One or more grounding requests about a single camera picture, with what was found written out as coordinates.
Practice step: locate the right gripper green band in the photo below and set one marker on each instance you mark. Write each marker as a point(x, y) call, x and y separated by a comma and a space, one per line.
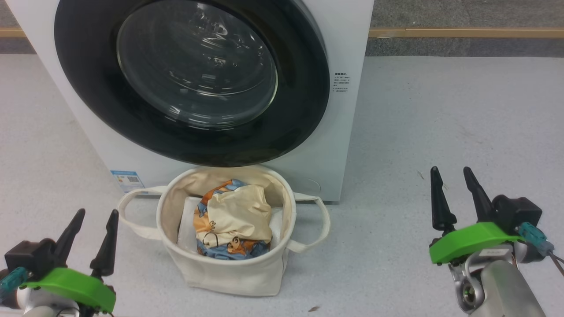
point(471, 240)

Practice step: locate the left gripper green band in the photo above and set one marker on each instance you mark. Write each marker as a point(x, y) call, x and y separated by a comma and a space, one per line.
point(75, 286)

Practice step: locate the blue garment with orange print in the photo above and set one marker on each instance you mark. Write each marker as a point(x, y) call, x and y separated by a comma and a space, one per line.
point(229, 252)

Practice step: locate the round black glass machine door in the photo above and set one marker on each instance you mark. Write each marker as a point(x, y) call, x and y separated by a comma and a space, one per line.
point(88, 88)

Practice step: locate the cream beige garment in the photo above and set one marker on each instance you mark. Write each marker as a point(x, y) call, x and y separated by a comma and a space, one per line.
point(242, 211)

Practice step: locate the white front-load washing machine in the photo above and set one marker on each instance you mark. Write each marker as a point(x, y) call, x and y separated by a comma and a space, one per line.
point(343, 132)

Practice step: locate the cream canvas laundry basket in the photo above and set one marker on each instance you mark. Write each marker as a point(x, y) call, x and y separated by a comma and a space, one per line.
point(229, 277)

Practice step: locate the blue energy label sticker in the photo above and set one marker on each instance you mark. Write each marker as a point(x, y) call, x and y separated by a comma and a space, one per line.
point(128, 180)

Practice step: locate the white folded cloth liner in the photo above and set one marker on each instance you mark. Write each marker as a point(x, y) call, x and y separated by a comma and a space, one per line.
point(187, 224)

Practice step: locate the clear sticker with black text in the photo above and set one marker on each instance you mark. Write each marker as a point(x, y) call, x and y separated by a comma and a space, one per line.
point(342, 82)

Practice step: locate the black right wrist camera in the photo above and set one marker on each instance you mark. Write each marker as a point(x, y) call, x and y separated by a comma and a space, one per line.
point(517, 211)

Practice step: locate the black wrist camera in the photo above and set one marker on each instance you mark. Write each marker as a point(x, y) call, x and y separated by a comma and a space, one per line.
point(517, 211)
point(31, 257)

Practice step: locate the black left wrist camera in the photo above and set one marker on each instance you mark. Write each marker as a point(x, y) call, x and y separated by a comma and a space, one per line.
point(31, 257)

